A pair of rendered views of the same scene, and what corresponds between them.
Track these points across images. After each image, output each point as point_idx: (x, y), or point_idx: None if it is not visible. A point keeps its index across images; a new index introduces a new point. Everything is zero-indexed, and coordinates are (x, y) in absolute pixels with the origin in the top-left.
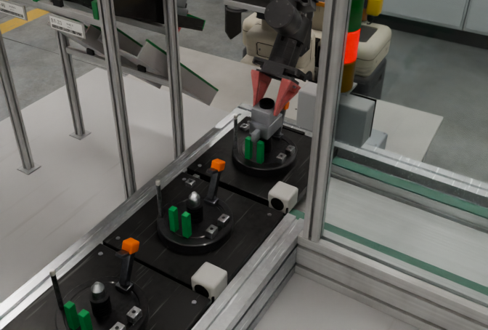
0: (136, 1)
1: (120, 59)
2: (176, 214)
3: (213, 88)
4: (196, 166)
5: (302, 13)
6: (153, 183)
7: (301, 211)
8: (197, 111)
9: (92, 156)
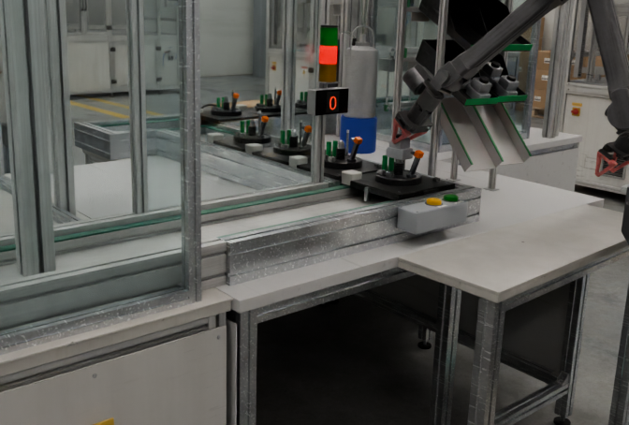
0: (431, 63)
1: (397, 80)
2: (334, 145)
3: (468, 158)
4: None
5: (424, 83)
6: (387, 166)
7: (343, 187)
8: (520, 214)
9: None
